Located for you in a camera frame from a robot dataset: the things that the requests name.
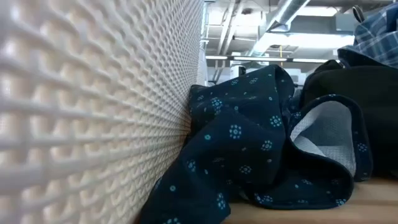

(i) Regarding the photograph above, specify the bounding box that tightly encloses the blue plaid shirt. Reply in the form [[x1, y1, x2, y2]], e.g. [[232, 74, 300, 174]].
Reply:
[[337, 2, 398, 70]]

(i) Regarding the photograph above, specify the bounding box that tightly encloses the black garment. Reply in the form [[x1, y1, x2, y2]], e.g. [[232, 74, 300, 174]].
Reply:
[[300, 58, 398, 178]]

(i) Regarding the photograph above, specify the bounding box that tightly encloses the navy floral print garment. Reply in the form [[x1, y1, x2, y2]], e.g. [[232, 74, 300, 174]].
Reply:
[[139, 64, 374, 224]]

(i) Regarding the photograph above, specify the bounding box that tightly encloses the grey ceiling pipe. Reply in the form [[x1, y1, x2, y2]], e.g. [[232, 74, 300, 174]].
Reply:
[[216, 0, 237, 56], [222, 0, 246, 55]]

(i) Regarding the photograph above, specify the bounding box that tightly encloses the white pillar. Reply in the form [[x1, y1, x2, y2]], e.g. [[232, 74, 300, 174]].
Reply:
[[229, 64, 247, 84]]

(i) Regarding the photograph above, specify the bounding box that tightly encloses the white woven plastic basket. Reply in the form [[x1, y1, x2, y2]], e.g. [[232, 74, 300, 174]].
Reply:
[[0, 0, 208, 224]]

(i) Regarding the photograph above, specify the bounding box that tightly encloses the grey rectangular air duct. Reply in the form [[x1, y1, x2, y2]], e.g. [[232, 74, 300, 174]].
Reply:
[[289, 14, 355, 35]]

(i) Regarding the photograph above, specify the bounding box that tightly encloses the silver round ventilation duct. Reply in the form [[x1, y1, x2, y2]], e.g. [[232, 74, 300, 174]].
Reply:
[[248, 0, 312, 57]]

